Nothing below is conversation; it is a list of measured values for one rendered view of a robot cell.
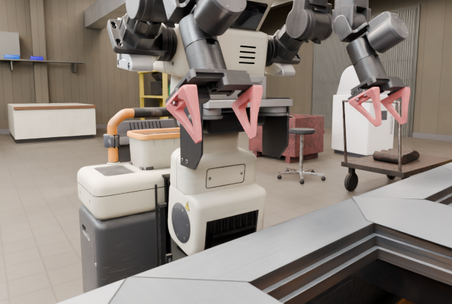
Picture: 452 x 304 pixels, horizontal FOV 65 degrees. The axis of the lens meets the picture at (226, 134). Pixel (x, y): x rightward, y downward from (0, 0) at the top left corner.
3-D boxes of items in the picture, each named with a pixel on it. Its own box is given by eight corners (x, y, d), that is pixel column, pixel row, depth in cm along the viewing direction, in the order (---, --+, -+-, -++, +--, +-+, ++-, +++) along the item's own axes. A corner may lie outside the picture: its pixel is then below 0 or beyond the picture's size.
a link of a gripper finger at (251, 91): (277, 128, 54) (259, 73, 56) (239, 131, 50) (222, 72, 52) (251, 143, 59) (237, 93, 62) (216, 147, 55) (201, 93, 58)
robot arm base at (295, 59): (287, 42, 109) (257, 39, 103) (303, 23, 103) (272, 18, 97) (299, 64, 106) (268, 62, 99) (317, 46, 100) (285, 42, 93)
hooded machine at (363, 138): (328, 153, 619) (331, 66, 601) (354, 149, 655) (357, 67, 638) (370, 161, 550) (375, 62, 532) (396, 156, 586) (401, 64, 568)
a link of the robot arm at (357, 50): (354, 47, 86) (339, 45, 83) (379, 30, 81) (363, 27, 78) (364, 72, 84) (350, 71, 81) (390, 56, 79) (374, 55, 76)
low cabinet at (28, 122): (78, 130, 986) (77, 102, 977) (97, 138, 820) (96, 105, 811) (9, 134, 894) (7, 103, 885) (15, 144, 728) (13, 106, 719)
